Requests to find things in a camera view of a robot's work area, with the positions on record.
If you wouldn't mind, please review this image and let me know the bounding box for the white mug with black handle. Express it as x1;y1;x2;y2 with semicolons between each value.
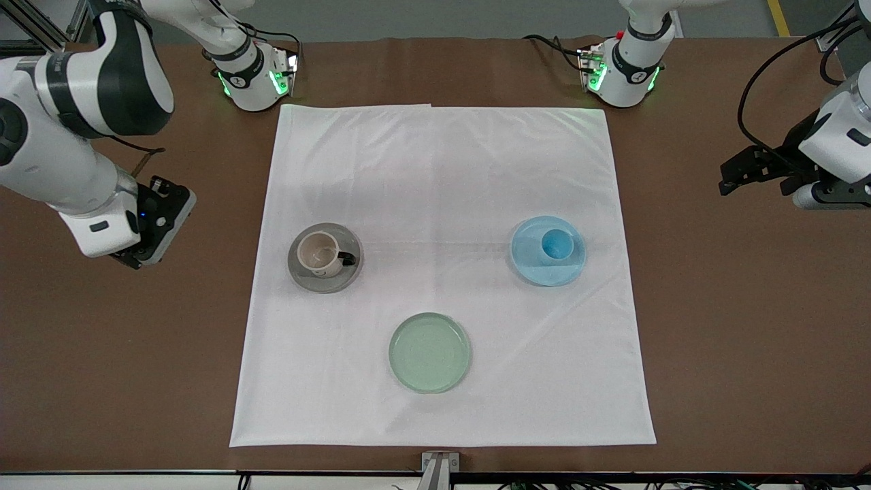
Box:
297;231;358;279

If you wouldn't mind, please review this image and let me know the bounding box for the small blue cup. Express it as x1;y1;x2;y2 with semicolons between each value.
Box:
540;229;574;262

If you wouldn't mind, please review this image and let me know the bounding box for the gray round plate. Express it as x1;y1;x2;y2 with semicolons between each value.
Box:
286;222;365;295

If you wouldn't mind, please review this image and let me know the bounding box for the blue round plate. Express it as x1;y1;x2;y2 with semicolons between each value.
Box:
510;215;588;288

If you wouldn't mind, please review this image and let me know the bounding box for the green round plate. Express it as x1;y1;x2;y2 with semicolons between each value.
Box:
388;312;473;395

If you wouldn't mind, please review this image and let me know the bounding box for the white cylindrical sensor module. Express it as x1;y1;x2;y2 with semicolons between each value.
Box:
791;180;871;210

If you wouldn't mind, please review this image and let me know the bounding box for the brown table cover sheet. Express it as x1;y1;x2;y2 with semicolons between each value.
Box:
0;35;871;474

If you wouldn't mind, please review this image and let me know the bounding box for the yellow floor tape strip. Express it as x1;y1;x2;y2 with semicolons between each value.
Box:
767;0;791;37

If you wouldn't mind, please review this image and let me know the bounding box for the white square cloth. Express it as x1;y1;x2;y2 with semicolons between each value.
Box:
229;103;657;448

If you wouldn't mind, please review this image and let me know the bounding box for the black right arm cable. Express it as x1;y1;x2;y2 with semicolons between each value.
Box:
108;135;166;179

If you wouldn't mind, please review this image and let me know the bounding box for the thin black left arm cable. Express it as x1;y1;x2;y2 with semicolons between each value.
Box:
819;24;859;88

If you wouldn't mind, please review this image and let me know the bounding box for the aluminium frame profile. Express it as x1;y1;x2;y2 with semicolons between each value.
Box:
0;0;94;61
812;0;859;53

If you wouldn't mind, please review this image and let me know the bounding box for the black right base cable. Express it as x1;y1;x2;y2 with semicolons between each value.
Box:
228;20;301;62

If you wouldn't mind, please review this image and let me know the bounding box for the black base cable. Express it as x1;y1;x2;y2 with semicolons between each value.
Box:
228;20;301;62
522;33;587;73

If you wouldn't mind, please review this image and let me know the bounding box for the black left base cable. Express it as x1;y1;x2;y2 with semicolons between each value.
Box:
522;33;587;73

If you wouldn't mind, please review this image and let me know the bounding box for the silver table edge bracket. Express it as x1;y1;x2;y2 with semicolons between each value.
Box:
420;451;461;490

